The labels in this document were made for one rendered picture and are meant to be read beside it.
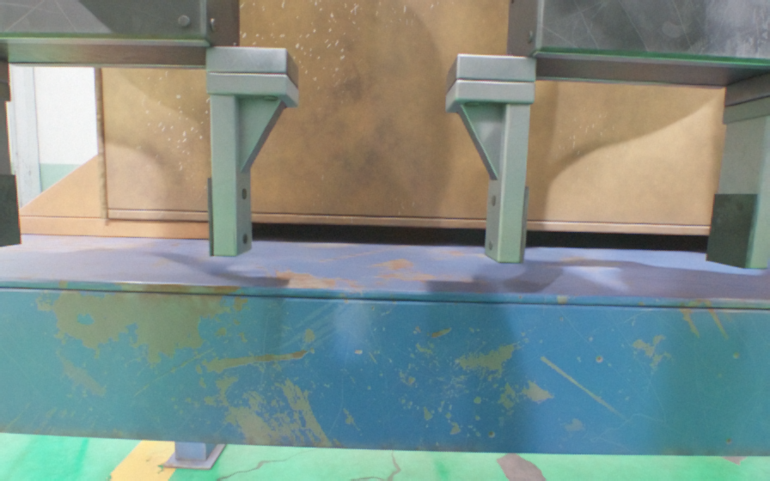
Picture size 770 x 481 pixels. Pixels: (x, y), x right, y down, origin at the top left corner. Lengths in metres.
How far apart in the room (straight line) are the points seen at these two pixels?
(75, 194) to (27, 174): 12.05
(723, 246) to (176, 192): 0.45
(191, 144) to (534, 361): 0.38
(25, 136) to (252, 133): 12.43
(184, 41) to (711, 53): 0.25
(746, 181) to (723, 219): 0.02
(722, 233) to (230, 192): 0.27
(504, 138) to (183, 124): 0.34
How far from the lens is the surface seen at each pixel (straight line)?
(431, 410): 0.25
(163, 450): 1.30
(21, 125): 12.70
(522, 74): 0.22
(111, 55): 0.26
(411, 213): 0.41
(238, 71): 0.22
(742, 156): 0.29
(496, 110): 0.22
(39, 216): 0.56
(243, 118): 0.22
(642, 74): 0.26
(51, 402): 0.33
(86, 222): 0.53
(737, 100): 0.30
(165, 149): 0.47
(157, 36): 0.22
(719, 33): 0.26
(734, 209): 0.29
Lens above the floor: 0.69
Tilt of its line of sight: 7 degrees down
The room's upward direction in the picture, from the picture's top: 2 degrees clockwise
